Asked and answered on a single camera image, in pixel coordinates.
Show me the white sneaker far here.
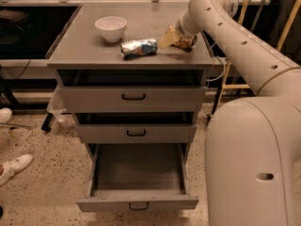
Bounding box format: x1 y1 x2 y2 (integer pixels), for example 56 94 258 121
0 107 12 123

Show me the grey drawer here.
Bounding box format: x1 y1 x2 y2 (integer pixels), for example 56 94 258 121
57 69 204 113
76 112 197 144
77 143 198 212

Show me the white sneaker near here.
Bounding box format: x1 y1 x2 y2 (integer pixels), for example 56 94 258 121
0 154 34 186

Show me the crushed blue silver can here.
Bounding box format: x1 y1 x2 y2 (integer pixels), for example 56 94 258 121
120 38 158 59

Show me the grey top drawer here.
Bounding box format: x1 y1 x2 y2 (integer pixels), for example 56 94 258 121
57 69 204 113

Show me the grey middle drawer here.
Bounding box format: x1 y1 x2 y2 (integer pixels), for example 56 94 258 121
76 112 197 144

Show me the white power cable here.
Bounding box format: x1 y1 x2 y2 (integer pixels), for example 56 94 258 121
205 40 228 83

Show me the white ceramic bowl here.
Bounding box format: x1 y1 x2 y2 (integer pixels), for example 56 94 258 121
95 16 127 42

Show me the clear plastic bin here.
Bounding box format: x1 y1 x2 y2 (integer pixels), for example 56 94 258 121
46 87 74 128

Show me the grey drawer cabinet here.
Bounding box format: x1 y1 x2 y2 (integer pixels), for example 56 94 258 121
48 3 221 151

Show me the white sneaker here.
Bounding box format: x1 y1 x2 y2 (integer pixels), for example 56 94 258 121
0 154 34 186
0 107 12 123

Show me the yellow hand truck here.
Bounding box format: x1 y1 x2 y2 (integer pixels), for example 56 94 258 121
210 0 301 121

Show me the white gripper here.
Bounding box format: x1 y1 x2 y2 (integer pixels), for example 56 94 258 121
158 11 198 49

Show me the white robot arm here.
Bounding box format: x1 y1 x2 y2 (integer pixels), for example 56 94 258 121
176 0 301 226

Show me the grey bottom drawer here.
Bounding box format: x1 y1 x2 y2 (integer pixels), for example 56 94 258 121
77 143 198 212

